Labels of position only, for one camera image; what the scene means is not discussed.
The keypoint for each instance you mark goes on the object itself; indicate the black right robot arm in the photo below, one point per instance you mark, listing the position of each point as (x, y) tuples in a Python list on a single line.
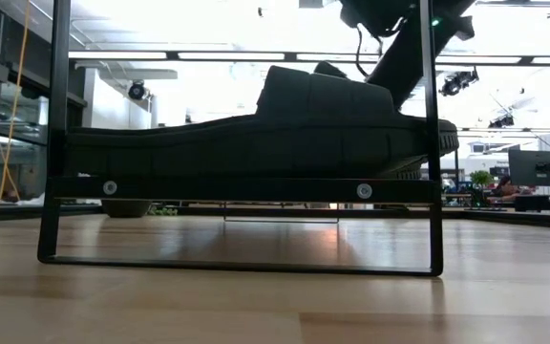
[(404, 62)]

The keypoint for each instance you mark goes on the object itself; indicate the black track light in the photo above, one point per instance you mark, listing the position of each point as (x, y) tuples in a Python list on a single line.
[(456, 82), (501, 121)]

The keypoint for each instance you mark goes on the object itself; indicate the wooden shelf black metal frame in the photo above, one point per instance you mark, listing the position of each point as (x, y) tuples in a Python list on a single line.
[(237, 190)]

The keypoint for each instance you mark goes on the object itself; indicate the background green plant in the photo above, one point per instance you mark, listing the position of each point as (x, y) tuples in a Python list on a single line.
[(481, 178)]

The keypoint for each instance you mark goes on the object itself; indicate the dark computer monitor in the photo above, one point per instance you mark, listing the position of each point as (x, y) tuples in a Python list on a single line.
[(533, 167)]

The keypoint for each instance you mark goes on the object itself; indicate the small potted green plant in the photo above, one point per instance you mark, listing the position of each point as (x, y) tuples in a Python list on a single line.
[(127, 208)]

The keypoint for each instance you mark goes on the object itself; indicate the person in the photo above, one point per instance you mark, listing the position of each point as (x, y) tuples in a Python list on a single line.
[(504, 187)]

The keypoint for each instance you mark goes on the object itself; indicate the round black ceiling spotlight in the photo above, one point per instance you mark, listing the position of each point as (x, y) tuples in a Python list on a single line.
[(137, 91)]

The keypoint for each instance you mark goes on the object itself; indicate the black metal table frame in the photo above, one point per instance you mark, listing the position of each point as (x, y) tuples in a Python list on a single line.
[(518, 219)]

